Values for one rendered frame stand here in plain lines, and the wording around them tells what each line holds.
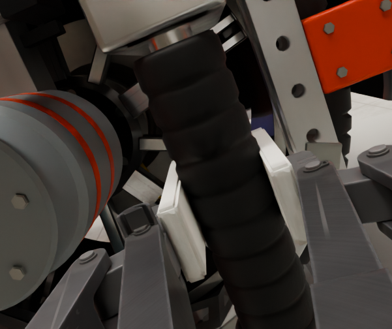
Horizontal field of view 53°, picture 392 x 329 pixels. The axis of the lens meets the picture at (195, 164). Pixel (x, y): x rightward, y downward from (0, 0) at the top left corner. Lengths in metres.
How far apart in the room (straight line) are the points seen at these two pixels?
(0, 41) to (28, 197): 0.19
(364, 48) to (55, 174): 0.28
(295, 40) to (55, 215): 0.25
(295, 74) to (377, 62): 0.07
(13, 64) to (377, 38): 0.33
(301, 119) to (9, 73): 0.27
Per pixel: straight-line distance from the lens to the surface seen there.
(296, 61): 0.38
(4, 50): 0.41
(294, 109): 0.38
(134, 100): 0.48
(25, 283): 0.28
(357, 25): 0.39
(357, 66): 0.39
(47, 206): 0.26
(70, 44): 0.66
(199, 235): 0.16
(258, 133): 0.19
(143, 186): 0.50
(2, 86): 0.42
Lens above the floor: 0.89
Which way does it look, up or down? 14 degrees down
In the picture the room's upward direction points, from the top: 22 degrees counter-clockwise
